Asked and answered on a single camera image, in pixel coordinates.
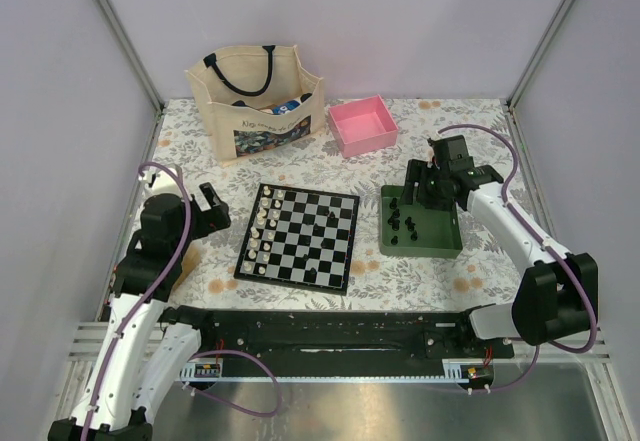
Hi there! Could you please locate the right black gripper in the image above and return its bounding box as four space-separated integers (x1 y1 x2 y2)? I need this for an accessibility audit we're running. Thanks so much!
397 159 454 213

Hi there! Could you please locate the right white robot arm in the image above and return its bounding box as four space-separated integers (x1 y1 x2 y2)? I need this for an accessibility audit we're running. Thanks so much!
399 135 598 357

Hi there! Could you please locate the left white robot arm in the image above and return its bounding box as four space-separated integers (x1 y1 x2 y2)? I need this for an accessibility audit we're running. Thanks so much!
47 181 231 440

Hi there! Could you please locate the green plastic tray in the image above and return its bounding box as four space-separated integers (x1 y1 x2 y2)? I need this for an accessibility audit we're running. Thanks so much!
379 185 463 259

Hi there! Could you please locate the pink plastic box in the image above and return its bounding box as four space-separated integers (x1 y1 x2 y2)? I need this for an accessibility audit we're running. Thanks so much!
328 95 398 158

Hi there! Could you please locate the black and white chessboard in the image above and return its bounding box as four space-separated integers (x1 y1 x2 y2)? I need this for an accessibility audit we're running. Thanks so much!
234 183 360 295

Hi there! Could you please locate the floral table mat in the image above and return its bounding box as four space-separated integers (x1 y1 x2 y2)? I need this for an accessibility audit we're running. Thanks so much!
107 96 561 315

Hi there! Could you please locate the cream canvas tote bag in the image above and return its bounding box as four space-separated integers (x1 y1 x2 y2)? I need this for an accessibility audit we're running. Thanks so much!
185 45 326 163

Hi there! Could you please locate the blue white carton in bag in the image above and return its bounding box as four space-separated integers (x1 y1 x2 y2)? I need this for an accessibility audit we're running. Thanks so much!
270 93 312 115

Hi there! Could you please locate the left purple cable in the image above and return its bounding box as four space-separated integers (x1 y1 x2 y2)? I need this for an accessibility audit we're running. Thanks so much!
79 162 284 441

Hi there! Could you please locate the purple cable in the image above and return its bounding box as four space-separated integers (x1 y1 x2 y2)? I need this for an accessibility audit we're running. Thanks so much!
437 124 601 396
79 162 284 441

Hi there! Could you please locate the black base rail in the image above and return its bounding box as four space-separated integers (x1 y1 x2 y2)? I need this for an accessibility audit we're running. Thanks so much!
160 306 514 380

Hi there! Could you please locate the left aluminium frame post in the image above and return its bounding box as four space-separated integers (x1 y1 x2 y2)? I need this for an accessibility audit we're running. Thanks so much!
94 0 165 113

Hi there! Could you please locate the aluminium frame post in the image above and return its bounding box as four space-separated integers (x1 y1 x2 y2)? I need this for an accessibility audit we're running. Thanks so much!
504 0 578 112
94 0 165 113

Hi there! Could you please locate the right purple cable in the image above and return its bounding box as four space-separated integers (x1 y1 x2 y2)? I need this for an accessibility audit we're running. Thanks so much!
437 124 601 396

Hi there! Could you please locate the right aluminium frame post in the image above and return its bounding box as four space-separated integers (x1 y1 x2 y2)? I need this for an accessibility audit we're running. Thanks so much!
504 0 578 112

